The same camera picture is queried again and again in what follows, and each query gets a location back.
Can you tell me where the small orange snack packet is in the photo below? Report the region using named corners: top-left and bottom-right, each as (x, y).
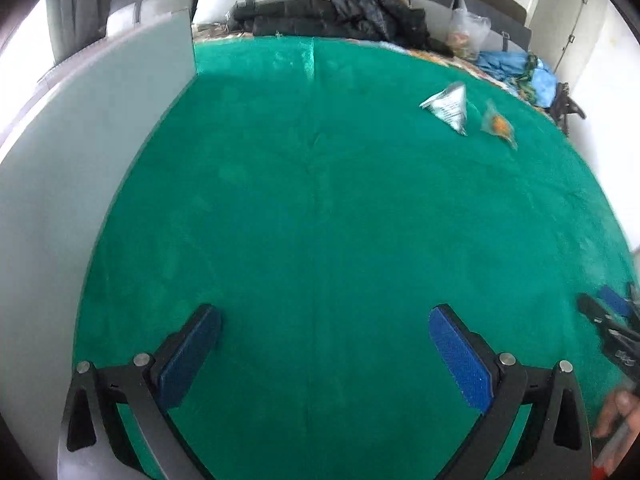
top-left (480, 101), bottom-right (518, 150)

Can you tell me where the silver triangular snack packet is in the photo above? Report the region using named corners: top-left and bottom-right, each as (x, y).
top-left (420, 81), bottom-right (468, 136)

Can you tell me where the person's right hand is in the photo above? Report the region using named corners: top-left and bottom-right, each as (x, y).
top-left (592, 388), bottom-right (639, 440)

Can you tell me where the dark folding chair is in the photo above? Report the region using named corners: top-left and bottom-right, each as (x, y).
top-left (547, 82), bottom-right (586, 136)

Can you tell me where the blue cloth pile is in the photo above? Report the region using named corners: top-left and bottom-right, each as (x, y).
top-left (475, 51), bottom-right (558, 108)

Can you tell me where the green patterned tablecloth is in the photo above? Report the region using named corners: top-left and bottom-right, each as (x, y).
top-left (74, 37), bottom-right (634, 479)

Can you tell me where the white board panel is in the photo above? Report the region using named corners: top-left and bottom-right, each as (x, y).
top-left (1, 11), bottom-right (195, 479)

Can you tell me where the clear plastic snack bag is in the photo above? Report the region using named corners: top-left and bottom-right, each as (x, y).
top-left (446, 0), bottom-right (491, 61)

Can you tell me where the black puffer jacket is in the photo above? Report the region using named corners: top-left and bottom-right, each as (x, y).
top-left (229, 0), bottom-right (454, 58)

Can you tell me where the grey curtain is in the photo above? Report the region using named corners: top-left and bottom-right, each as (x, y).
top-left (46, 0), bottom-right (111, 64)

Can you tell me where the grey white left cushion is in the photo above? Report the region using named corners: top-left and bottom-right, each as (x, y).
top-left (105, 0), bottom-right (202, 39)

